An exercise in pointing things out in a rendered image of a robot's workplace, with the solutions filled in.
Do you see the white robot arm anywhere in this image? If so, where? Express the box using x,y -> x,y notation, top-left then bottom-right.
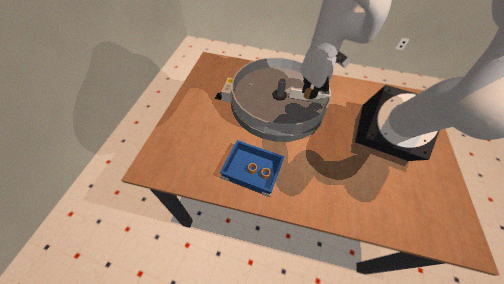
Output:
310,0 -> 504,148

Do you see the blue crate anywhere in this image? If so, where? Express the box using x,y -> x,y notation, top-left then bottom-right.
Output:
220,140 -> 285,197

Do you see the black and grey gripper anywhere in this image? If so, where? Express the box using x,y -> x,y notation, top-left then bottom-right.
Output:
300,48 -> 337,100

